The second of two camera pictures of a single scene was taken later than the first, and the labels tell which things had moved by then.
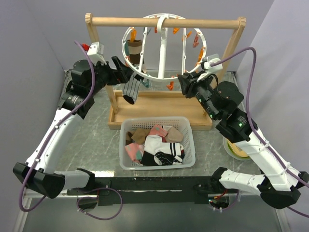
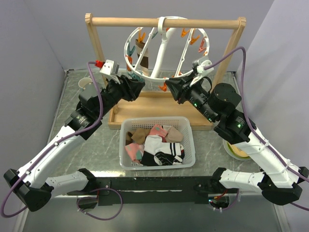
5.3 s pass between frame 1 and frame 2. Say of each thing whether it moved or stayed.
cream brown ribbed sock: moved
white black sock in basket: stayed
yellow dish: stayed
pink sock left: stayed
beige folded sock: stayed
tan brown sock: stayed
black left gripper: moved
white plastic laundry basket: stayed
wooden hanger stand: stayed
